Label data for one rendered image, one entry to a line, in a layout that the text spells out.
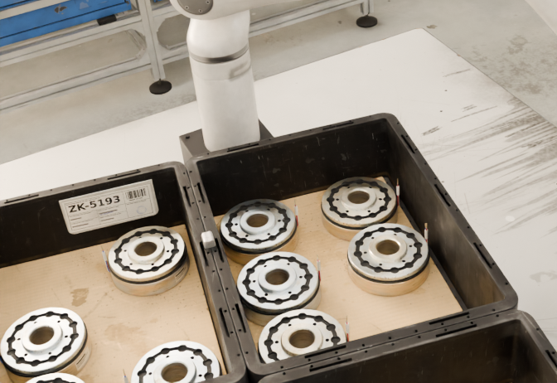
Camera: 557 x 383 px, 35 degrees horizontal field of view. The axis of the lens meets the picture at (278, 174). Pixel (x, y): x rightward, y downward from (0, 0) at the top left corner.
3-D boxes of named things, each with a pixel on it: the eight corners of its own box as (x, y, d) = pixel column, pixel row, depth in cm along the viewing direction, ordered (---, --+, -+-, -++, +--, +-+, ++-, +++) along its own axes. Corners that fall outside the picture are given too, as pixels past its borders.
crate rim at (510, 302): (523, 320, 96) (525, 304, 94) (253, 394, 92) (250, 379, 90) (392, 123, 127) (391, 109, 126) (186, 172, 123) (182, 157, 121)
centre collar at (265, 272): (302, 288, 109) (302, 283, 109) (263, 298, 108) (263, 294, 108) (290, 262, 113) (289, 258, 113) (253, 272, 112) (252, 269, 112)
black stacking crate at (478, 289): (515, 377, 102) (522, 307, 95) (263, 448, 97) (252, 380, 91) (392, 177, 133) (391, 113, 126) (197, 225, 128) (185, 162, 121)
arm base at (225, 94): (196, 133, 148) (180, 43, 138) (247, 116, 151) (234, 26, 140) (216, 162, 142) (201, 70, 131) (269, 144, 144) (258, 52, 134)
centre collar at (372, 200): (380, 208, 120) (380, 204, 119) (345, 214, 119) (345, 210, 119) (372, 186, 124) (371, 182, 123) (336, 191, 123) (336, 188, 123)
